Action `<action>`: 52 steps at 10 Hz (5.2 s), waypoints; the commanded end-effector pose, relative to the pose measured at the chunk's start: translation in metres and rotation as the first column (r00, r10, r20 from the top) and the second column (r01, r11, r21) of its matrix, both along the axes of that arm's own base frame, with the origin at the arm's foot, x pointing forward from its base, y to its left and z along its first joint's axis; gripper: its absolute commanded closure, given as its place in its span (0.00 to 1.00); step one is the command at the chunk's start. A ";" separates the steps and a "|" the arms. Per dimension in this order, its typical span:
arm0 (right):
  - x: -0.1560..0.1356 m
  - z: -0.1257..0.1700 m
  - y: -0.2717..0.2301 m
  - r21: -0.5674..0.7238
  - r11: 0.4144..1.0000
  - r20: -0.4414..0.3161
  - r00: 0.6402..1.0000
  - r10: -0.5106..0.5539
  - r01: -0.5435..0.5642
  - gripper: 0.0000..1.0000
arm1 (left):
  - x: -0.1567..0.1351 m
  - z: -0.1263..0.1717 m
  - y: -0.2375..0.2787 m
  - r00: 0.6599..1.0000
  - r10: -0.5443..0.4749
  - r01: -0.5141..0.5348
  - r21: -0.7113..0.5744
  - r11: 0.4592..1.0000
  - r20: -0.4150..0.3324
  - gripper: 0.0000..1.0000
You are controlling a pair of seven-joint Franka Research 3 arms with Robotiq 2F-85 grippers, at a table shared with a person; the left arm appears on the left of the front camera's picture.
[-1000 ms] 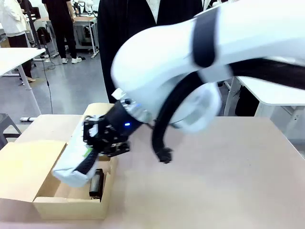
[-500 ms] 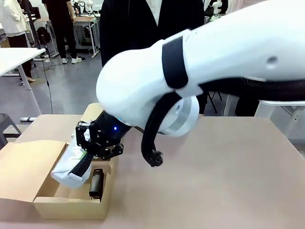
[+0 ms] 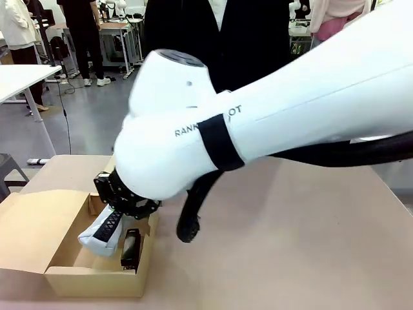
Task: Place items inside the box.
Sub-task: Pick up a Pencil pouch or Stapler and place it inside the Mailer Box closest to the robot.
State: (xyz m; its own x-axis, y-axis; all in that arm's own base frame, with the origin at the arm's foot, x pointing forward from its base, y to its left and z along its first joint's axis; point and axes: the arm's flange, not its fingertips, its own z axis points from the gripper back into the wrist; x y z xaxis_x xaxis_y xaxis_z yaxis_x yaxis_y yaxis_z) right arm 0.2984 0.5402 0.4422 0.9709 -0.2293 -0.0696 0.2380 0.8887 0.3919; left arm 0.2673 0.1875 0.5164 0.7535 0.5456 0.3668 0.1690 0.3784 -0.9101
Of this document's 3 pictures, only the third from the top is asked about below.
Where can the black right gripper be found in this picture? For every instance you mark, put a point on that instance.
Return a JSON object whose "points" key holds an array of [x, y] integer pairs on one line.
{"points": [[124, 197]]}

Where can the light blue pencil case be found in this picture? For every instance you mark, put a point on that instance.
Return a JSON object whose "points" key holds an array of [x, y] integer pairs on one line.
{"points": [[96, 240]]}

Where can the black stapler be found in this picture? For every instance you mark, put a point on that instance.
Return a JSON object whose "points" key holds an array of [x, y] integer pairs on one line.
{"points": [[130, 248]]}

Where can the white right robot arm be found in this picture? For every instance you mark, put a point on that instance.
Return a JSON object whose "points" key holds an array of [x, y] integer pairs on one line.
{"points": [[290, 106]]}

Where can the open cardboard box, large lid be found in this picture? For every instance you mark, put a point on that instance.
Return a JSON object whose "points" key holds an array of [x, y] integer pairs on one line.
{"points": [[38, 232]]}

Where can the white power strip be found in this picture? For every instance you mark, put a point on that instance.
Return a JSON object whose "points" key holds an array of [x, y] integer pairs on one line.
{"points": [[38, 161]]}

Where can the grey metal stool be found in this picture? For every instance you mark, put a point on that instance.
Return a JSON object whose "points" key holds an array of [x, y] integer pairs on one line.
{"points": [[8, 171]]}

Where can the white side table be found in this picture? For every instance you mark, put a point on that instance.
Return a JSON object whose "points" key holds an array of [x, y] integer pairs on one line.
{"points": [[22, 79]]}

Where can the background grey desk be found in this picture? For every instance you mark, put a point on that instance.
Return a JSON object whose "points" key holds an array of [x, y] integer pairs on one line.
{"points": [[113, 35]]}

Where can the bystander in black clothes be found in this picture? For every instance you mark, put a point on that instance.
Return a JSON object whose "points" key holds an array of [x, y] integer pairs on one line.
{"points": [[82, 32]]}

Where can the black tripod pole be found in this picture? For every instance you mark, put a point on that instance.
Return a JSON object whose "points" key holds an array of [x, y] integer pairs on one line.
{"points": [[45, 35]]}

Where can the bystander in white top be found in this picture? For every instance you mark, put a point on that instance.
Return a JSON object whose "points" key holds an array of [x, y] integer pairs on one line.
{"points": [[19, 29]]}

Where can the person in black cardigan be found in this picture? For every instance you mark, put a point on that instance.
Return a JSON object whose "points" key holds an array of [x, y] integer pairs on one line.
{"points": [[251, 42]]}

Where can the bystander in pink top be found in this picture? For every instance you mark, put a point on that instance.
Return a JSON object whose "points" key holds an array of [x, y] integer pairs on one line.
{"points": [[332, 16]]}

